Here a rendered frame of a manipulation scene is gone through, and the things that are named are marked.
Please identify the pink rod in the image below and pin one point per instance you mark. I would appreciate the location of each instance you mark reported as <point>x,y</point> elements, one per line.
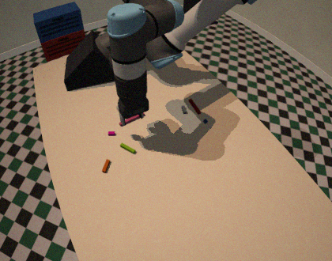
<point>130,119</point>

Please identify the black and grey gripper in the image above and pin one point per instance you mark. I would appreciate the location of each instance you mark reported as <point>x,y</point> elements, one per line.
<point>131,85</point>

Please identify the orange rod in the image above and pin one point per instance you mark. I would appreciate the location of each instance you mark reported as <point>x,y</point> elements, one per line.
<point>105,168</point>

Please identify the lime green rod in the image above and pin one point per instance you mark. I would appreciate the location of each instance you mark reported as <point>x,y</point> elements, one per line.
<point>128,148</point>

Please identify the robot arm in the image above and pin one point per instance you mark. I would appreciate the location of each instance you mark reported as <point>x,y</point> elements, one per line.
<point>133,29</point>

